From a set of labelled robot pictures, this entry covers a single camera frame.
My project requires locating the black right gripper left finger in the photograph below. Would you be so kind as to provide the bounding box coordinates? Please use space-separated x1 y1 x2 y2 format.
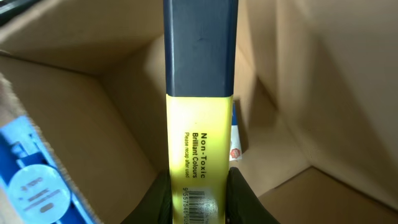
121 170 172 224

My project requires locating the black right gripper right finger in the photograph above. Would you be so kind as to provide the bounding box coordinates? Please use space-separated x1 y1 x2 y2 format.
225 167 279 224

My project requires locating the white blue staples box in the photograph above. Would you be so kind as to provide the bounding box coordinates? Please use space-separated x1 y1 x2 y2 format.
229 103 243 161

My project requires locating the blue hole punch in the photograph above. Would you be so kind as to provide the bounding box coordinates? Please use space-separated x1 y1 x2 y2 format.
1 116 96 224

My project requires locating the brown cardboard box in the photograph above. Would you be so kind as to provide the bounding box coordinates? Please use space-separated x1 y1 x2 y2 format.
1 0 397 223

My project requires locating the yellow blue highlighter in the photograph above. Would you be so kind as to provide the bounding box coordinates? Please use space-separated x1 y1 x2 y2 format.
164 0 238 223

